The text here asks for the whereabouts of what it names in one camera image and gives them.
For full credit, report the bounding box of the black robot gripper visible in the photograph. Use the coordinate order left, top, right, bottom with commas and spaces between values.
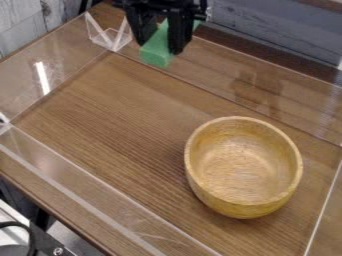
111, 0, 208, 55

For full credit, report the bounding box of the green rectangular block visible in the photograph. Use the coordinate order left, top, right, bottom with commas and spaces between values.
139, 18, 203, 69

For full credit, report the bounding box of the brown wooden bowl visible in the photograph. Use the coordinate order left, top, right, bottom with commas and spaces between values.
184, 116, 303, 219

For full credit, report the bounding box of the clear acrylic corner bracket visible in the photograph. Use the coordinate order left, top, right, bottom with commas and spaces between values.
84, 12, 133, 52

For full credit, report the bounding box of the clear acrylic tray wall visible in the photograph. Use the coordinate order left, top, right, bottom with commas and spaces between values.
0, 113, 221, 256

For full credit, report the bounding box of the black metal base plate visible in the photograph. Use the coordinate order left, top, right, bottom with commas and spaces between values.
29, 221, 105, 256

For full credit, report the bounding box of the black cable on floor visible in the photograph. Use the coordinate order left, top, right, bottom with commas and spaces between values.
0, 221, 37, 256

